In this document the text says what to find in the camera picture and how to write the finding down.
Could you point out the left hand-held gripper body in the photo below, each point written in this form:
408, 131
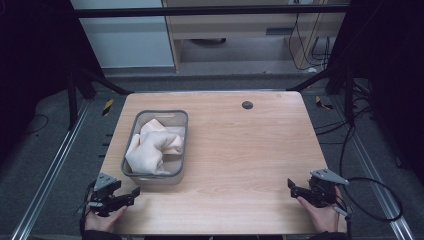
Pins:
106, 190

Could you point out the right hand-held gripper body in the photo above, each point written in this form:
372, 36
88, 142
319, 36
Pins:
322, 189

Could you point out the grey plastic basket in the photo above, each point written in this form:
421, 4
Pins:
140, 180

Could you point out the cream cloth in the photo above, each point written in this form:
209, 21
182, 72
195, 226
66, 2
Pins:
151, 150

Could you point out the person's left hand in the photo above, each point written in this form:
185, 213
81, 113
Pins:
100, 220

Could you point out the person's right hand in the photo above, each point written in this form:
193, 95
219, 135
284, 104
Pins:
320, 218

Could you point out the yellow black striped tape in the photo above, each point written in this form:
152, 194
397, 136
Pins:
107, 106
322, 104

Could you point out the round grey table grommet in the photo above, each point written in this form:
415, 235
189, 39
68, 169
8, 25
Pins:
247, 105

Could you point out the black metal stand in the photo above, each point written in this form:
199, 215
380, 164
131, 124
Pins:
72, 100
348, 100

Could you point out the black curtain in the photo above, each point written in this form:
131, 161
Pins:
30, 66
393, 73

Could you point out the white cabinet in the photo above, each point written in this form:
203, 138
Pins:
126, 43

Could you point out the light wooden desk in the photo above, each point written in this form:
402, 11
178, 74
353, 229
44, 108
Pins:
233, 30

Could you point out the black horizontal bar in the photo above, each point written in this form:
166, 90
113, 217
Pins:
200, 10

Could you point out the aluminium floor rail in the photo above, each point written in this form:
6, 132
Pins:
50, 173
373, 173

